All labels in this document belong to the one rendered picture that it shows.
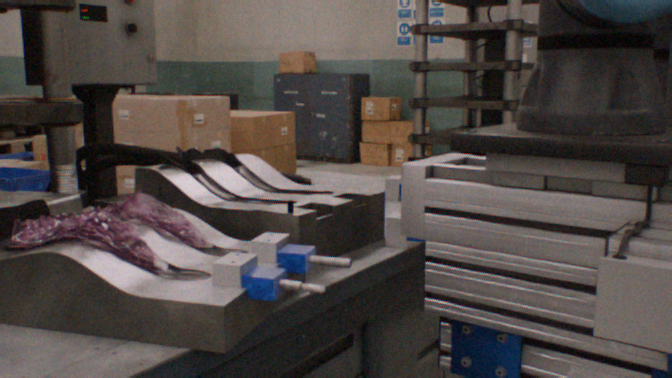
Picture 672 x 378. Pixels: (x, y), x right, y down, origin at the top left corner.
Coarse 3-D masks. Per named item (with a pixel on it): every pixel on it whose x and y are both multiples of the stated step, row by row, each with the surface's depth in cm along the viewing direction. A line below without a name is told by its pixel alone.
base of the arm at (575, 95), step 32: (544, 64) 68; (576, 64) 65; (608, 64) 64; (640, 64) 65; (544, 96) 67; (576, 96) 65; (608, 96) 64; (640, 96) 64; (544, 128) 67; (576, 128) 65; (608, 128) 64; (640, 128) 64
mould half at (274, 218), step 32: (192, 160) 127; (256, 160) 134; (160, 192) 115; (192, 192) 112; (256, 192) 121; (352, 192) 117; (384, 192) 119; (224, 224) 107; (256, 224) 103; (288, 224) 99; (320, 224) 103; (352, 224) 111; (384, 224) 120
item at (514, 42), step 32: (416, 0) 513; (448, 0) 548; (480, 0) 548; (512, 0) 471; (416, 32) 513; (448, 32) 506; (480, 32) 505; (512, 32) 474; (416, 64) 516; (448, 64) 502; (480, 64) 488; (512, 64) 475; (416, 96) 523; (480, 96) 599; (512, 96) 482; (416, 128) 527
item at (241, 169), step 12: (180, 156) 124; (192, 156) 127; (204, 156) 129; (216, 156) 128; (228, 156) 131; (180, 168) 118; (192, 168) 122; (240, 168) 129; (204, 180) 119; (252, 180) 126; (216, 192) 117; (228, 192) 117; (276, 192) 121; (288, 192) 119; (300, 192) 122; (312, 192) 120; (324, 192) 119
